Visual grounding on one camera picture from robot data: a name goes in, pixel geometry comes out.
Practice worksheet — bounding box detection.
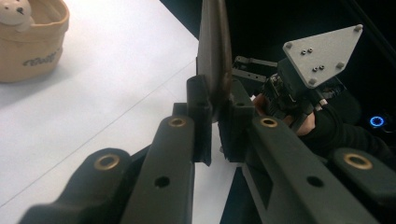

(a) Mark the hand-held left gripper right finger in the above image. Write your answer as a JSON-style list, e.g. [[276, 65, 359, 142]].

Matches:
[[217, 77, 257, 163]]

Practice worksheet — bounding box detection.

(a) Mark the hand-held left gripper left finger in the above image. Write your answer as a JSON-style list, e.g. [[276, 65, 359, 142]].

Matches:
[[172, 75, 214, 166]]

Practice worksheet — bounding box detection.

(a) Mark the beige cup with bear figure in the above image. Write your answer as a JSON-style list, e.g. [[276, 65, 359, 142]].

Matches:
[[0, 0, 70, 84]]

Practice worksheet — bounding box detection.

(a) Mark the white table mat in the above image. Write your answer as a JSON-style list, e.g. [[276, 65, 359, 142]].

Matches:
[[0, 0, 248, 224]]

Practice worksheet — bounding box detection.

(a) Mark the aluminium floor rail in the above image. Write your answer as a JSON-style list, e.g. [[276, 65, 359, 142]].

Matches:
[[232, 55, 278, 84]]

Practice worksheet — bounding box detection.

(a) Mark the blue ring light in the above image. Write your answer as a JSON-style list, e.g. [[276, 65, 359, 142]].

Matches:
[[369, 115, 386, 129]]

